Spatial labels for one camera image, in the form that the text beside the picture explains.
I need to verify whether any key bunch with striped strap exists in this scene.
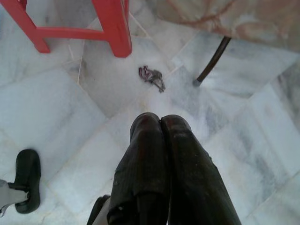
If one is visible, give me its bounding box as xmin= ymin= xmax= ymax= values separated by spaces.
xmin=138 ymin=65 xmax=166 ymax=94

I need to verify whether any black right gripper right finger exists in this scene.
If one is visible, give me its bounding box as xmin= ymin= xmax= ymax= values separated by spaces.
xmin=161 ymin=114 xmax=242 ymax=225

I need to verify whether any black robot foot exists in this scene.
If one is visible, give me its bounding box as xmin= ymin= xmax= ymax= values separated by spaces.
xmin=14 ymin=149 xmax=42 ymax=214

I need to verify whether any red plastic stool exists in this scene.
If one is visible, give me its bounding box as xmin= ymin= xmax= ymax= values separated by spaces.
xmin=6 ymin=0 xmax=132 ymax=58

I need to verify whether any grey robot leg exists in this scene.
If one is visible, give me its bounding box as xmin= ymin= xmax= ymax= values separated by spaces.
xmin=0 ymin=179 xmax=31 ymax=218

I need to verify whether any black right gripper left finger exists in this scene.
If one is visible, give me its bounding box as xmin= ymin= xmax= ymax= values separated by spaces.
xmin=106 ymin=112 xmax=171 ymax=225

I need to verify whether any marble pattern folding table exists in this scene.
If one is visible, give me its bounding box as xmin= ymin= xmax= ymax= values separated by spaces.
xmin=154 ymin=0 xmax=300 ymax=51

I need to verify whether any dark metal table leg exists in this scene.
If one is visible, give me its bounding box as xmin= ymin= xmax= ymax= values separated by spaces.
xmin=193 ymin=36 xmax=233 ymax=88

